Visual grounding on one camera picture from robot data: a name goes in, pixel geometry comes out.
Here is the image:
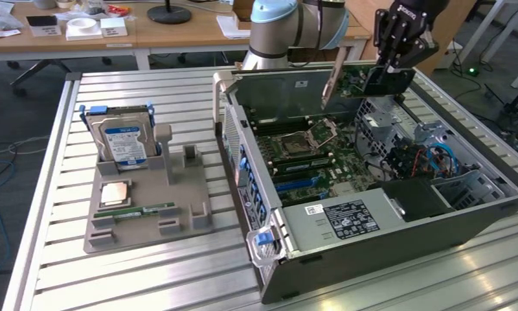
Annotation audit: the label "wooden desk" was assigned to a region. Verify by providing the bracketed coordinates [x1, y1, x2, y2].
[0, 0, 372, 62]

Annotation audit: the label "white electrical box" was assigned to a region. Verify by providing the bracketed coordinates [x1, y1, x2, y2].
[444, 40, 465, 71]

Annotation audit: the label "metal socket cover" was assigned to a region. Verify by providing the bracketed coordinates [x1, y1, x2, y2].
[306, 117, 342, 143]

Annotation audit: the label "clear plastic bag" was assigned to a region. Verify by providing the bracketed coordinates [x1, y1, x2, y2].
[0, 1, 25, 30]

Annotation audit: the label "grey parts rack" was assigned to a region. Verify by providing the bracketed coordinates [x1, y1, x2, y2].
[82, 122, 212, 254]

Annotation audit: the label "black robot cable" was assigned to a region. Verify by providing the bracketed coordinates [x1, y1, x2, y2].
[316, 0, 328, 49]

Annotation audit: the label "stack of white papers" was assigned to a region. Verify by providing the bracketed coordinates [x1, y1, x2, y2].
[217, 14, 254, 40]

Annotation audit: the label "white box with black top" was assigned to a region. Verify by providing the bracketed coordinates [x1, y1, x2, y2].
[25, 15, 63, 37]

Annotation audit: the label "black office chair base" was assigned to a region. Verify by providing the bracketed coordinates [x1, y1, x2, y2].
[8, 57, 113, 97]

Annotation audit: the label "black air shroud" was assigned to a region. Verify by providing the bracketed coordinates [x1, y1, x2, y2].
[380, 178, 456, 223]

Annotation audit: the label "metal disk bay cage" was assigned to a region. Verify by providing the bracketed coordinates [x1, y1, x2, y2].
[353, 93, 420, 156]

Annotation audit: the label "plain white box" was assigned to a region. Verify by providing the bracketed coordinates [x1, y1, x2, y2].
[100, 16, 126, 37]

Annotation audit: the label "small metal disk bay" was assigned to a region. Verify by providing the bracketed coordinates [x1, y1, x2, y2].
[429, 168, 509, 211]

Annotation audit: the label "graphics card with metal bracket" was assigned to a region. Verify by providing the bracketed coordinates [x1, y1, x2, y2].
[321, 46, 417, 110]

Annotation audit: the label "brown cardboard box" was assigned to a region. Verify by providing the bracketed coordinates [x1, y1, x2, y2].
[232, 0, 254, 23]

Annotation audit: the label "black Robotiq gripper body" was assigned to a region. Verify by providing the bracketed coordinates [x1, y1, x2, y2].
[382, 0, 453, 65]

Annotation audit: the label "red disk wire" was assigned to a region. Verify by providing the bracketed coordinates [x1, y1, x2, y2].
[414, 152, 429, 176]

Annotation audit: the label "black round lamp base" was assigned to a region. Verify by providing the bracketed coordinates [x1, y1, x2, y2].
[146, 0, 193, 25]

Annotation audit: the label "blue disk wire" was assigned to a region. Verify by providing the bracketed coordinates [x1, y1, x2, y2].
[426, 142, 461, 178]

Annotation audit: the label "green RAM stick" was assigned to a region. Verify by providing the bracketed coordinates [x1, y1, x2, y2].
[93, 202, 176, 220]

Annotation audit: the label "CPU socket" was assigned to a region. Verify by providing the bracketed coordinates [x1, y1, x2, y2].
[274, 132, 316, 156]

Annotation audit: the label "white boxes on desk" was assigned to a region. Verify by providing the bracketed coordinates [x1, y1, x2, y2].
[65, 17, 104, 41]

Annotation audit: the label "grey power supply with label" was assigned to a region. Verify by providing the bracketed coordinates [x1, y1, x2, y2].
[280, 189, 409, 252]

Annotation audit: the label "white floor cable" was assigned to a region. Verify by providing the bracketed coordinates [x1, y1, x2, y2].
[0, 135, 51, 156]

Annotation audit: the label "open grey PC case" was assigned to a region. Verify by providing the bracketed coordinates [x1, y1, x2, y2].
[212, 58, 518, 305]

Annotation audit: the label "hard disk with blue rails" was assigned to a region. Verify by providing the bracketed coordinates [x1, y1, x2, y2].
[77, 102, 157, 171]

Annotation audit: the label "CPU with copper-toned lid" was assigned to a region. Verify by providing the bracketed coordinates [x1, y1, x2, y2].
[100, 181, 130, 205]

